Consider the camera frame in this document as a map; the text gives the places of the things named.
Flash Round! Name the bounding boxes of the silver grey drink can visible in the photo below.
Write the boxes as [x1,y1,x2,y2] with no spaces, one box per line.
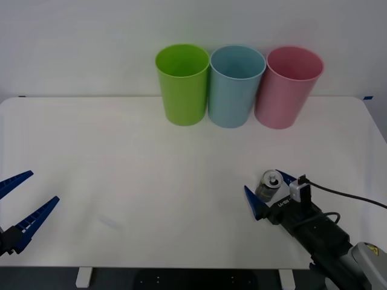
[255,170,284,202]

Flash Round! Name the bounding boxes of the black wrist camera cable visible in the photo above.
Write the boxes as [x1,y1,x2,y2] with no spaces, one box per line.
[294,179,387,231]

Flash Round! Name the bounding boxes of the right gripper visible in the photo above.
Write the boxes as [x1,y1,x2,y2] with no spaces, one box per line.
[244,169,327,237]

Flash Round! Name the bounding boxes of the pink plastic bin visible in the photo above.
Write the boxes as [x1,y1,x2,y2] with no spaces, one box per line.
[253,45,325,130]

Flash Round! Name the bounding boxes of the pale blue plastic bin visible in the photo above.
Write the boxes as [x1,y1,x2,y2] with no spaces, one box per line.
[209,44,267,129]

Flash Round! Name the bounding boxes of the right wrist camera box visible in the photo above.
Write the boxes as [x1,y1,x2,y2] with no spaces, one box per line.
[289,174,313,210]

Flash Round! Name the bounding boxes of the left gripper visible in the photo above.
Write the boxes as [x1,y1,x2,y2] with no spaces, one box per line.
[0,170,60,258]

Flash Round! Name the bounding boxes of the green plastic bin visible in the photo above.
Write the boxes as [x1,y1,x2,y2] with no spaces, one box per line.
[154,43,211,127]

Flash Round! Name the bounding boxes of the white table leg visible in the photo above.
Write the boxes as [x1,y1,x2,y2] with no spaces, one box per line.
[75,267,93,288]
[278,268,296,290]

